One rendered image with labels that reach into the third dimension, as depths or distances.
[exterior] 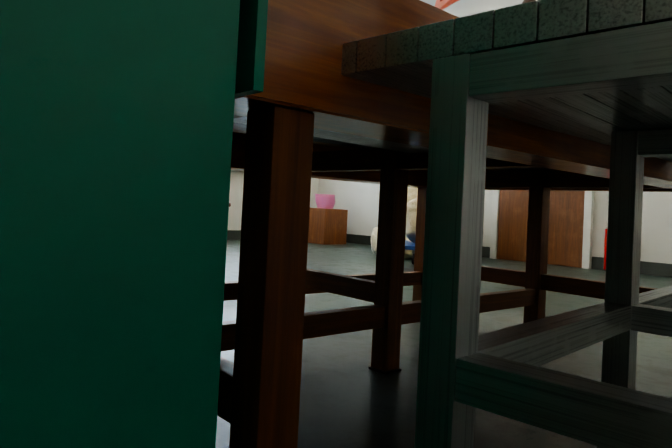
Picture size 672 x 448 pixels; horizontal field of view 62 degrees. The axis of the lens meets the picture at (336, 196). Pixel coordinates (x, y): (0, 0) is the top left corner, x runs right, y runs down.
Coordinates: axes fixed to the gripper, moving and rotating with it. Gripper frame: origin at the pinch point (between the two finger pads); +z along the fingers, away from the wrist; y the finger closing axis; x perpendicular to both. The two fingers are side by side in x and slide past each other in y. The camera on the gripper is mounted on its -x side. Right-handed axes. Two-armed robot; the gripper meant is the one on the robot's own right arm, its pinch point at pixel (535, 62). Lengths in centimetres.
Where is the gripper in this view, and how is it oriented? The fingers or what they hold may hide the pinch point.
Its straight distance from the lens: 138.4
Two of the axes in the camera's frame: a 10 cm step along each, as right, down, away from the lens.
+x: 3.9, 7.8, -5.0
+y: -7.4, -0.6, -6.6
